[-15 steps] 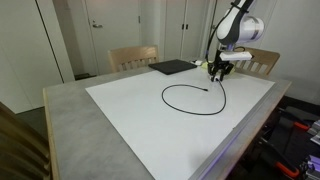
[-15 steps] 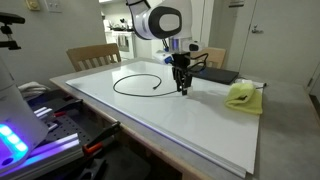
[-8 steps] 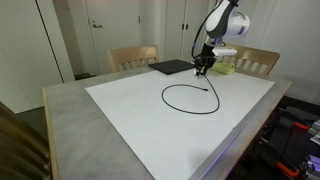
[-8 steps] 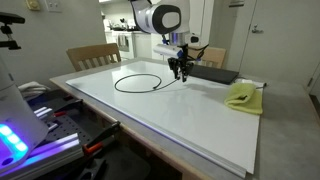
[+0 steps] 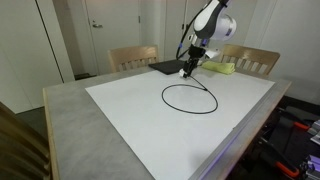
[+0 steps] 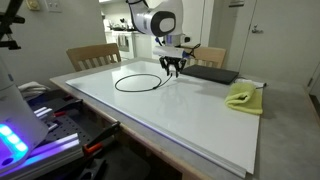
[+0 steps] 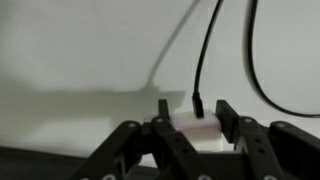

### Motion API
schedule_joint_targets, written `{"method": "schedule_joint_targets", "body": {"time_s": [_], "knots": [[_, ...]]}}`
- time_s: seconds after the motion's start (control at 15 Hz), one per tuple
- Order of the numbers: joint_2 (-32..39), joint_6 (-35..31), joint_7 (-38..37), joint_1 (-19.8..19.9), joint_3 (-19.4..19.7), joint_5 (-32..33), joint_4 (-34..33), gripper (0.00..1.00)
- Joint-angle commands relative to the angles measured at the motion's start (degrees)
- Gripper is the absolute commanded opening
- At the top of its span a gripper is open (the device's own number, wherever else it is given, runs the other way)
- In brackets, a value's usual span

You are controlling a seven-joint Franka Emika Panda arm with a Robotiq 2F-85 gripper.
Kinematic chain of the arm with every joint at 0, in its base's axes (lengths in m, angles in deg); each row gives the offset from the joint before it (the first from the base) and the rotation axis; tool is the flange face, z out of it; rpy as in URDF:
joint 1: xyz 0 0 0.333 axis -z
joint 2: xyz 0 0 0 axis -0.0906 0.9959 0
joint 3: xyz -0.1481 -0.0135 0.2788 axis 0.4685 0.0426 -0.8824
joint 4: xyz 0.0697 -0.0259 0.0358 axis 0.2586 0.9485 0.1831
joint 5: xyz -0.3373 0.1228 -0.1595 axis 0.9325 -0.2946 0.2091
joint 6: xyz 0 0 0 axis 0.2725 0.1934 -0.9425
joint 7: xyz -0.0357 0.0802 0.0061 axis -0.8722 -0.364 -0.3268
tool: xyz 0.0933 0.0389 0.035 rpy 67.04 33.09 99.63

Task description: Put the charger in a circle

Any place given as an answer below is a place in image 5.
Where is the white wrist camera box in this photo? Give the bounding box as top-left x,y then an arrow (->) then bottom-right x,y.
202,47 -> 222,61

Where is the yellow-green folded cloth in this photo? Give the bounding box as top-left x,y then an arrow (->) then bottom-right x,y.
200,60 -> 236,76

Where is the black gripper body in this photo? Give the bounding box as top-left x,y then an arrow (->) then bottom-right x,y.
188,45 -> 207,63

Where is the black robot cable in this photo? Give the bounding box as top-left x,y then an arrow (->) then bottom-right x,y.
175,16 -> 199,61

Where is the black clamp with orange handle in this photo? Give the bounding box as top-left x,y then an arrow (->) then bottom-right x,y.
281,114 -> 313,132
258,136 -> 301,179

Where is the black flat pad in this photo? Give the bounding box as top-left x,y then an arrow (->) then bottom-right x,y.
148,58 -> 192,76

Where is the grey door with lever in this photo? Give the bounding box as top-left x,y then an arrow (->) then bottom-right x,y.
83,0 -> 142,76

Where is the large white paper sheet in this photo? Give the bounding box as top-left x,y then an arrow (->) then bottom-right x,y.
84,65 -> 278,180

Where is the light wooden slat-back chair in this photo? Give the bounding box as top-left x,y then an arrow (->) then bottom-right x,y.
107,44 -> 160,74
219,43 -> 281,76
0,101 -> 53,180

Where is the silver aluminium extrusion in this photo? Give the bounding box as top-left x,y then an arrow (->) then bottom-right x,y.
300,154 -> 320,180
309,119 -> 320,146

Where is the black charger cable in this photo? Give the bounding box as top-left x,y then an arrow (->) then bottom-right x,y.
161,75 -> 219,115

